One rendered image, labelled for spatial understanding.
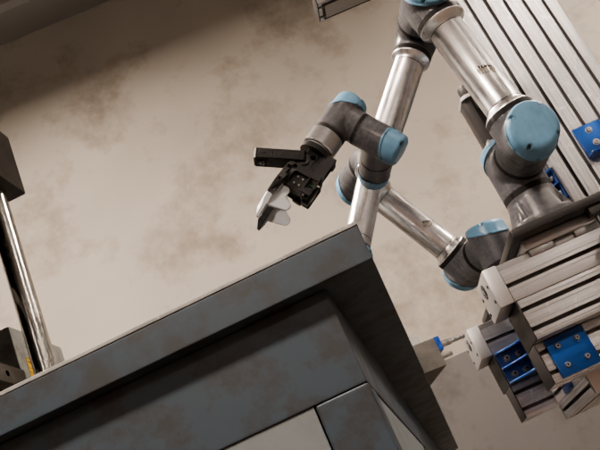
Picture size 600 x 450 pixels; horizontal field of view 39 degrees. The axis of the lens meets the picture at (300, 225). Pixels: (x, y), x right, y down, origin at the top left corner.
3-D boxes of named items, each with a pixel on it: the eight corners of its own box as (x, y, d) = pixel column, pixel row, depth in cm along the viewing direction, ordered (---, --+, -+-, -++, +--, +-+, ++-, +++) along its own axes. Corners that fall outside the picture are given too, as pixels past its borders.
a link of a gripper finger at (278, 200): (279, 219, 169) (302, 191, 175) (254, 204, 171) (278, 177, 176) (276, 228, 172) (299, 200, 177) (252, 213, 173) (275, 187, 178)
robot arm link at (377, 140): (406, 154, 191) (365, 132, 193) (412, 129, 181) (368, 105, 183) (389, 180, 188) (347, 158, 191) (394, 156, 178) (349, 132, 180)
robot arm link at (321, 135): (313, 120, 182) (312, 137, 189) (302, 135, 180) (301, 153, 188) (343, 136, 180) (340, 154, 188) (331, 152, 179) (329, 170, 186)
